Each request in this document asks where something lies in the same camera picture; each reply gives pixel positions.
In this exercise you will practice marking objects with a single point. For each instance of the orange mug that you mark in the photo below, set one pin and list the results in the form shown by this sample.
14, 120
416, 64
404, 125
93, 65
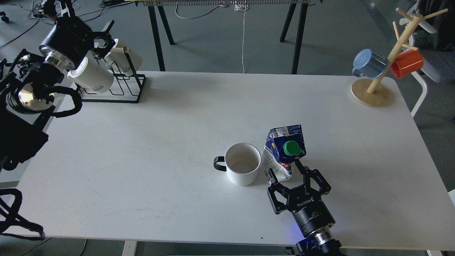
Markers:
406, 63

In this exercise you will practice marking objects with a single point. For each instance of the white enamel mug black handle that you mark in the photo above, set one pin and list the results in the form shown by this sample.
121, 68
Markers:
241, 162

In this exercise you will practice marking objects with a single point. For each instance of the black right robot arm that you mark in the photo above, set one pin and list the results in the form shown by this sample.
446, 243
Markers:
321, 242

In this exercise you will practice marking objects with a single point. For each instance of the blue metal mug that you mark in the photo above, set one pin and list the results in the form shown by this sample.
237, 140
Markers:
369, 64

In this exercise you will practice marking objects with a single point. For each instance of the blue white milk carton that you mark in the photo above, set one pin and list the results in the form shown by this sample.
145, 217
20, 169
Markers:
284, 145

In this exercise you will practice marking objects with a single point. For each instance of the rear white ribbed mug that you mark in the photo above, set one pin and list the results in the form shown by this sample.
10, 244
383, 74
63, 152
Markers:
117, 60

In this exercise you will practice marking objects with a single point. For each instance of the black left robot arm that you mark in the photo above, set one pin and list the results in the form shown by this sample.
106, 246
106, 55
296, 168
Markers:
30, 85

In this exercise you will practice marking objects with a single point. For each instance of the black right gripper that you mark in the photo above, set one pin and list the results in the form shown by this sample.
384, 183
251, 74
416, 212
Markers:
303, 201

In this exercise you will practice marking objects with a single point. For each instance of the wooden mug tree stand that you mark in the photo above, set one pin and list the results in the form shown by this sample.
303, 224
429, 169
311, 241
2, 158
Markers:
372, 92

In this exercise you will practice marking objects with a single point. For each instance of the front white ribbed mug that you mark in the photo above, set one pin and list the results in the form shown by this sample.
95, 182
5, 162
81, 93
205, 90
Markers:
91, 76

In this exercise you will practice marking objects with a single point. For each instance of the white ribbed mug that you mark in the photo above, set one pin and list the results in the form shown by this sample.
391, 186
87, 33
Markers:
91, 76
117, 60

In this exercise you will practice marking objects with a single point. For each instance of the black wire mug rack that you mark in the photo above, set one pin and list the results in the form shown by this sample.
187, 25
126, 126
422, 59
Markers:
125, 89

